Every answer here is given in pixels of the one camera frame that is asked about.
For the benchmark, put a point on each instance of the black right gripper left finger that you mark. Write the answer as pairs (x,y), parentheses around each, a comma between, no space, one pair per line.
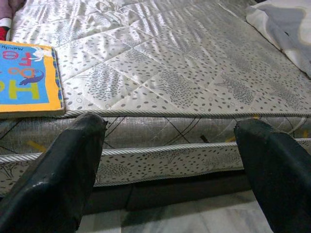
(53,182)

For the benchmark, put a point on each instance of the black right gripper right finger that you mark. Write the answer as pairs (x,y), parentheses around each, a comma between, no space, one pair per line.
(279,182)

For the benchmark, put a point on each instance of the yellow and blue children's book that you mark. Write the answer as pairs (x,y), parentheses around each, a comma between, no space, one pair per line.
(26,80)

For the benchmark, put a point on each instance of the white pillow with green print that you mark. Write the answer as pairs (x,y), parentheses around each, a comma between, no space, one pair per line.
(284,24)

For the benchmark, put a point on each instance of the pink cartoon mouse quilt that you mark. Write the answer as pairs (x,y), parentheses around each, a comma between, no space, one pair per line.
(12,9)

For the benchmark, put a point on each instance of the grey patterned lower mattress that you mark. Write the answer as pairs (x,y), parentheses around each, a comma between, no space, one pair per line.
(158,167)

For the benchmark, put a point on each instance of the grey patterned quilted mattress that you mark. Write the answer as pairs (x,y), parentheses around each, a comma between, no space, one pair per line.
(170,60)

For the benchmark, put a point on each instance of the black bed frame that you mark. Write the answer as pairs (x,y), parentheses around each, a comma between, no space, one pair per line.
(158,196)

